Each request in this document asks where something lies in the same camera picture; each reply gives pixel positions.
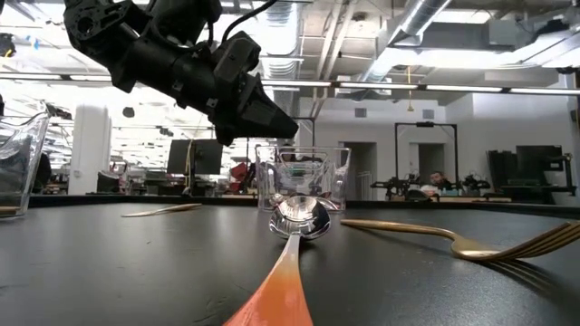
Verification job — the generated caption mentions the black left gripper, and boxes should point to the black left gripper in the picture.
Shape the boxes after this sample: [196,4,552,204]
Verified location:
[111,30,300,147]

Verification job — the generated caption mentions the gold knife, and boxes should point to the gold knife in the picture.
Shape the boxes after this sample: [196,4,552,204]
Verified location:
[121,203,203,219]

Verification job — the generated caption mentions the clear plastic bin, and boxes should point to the clear plastic bin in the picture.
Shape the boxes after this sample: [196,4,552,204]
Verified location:
[0,110,51,221]
[254,144,353,213]

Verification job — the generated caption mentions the person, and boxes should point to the person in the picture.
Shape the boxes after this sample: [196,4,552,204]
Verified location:
[420,170,454,197]
[278,144,298,163]

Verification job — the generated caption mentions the red chair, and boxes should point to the red chair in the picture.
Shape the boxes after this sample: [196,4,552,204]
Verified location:
[229,161,256,194]

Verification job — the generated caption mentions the black computer monitor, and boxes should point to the black computer monitor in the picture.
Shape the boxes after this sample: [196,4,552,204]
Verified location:
[166,139,225,177]

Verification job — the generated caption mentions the long ceiling light strip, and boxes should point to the long ceiling light strip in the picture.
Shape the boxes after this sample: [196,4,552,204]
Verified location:
[0,72,580,96]

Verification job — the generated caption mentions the black office chair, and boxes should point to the black office chair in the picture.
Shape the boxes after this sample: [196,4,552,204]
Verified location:
[96,169,121,195]

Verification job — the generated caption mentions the white building column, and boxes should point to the white building column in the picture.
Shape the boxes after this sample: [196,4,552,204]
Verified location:
[67,104,113,196]

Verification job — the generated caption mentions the black workstation with monitors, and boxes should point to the black workstation with monitors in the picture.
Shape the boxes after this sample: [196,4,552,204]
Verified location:
[487,144,577,205]

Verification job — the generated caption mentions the yellow hanging cable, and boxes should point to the yellow hanging cable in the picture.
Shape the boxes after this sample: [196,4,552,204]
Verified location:
[183,135,196,177]

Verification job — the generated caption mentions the silver ceiling ventilation duct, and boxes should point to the silver ceiling ventilation duct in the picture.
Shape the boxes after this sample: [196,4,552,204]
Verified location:
[362,0,454,85]
[260,0,304,120]

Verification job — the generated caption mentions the black left wrist camera cable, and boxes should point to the black left wrist camera cable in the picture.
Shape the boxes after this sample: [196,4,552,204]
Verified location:
[220,0,278,43]

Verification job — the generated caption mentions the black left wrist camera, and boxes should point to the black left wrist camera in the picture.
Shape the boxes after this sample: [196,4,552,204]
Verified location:
[149,0,224,46]

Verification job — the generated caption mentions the black table border frame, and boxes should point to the black table border frame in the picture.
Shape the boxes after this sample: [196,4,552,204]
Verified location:
[26,193,580,218]

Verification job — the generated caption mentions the black metal station frame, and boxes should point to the black metal station frame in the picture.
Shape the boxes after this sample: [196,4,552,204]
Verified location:
[393,120,459,200]

